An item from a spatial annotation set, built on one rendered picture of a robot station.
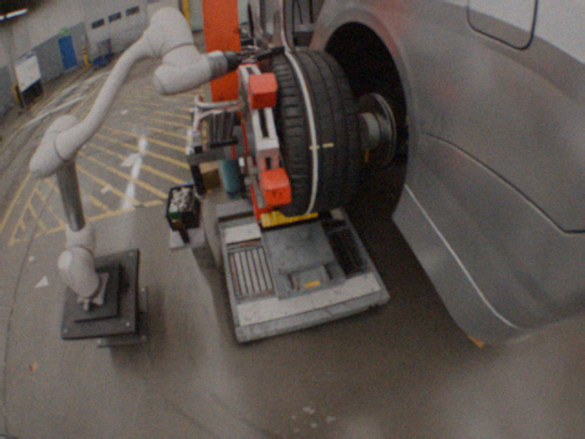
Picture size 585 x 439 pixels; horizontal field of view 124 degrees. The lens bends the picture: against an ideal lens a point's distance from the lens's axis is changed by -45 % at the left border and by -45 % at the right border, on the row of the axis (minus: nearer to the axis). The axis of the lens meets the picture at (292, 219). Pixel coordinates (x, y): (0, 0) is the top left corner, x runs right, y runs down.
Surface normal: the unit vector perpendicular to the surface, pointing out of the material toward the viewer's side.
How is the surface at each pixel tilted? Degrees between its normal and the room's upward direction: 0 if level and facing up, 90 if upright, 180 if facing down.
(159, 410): 0
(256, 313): 0
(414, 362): 0
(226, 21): 90
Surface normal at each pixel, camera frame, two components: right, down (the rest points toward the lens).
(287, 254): 0.00, -0.69
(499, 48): -0.96, 0.19
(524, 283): -0.88, 0.36
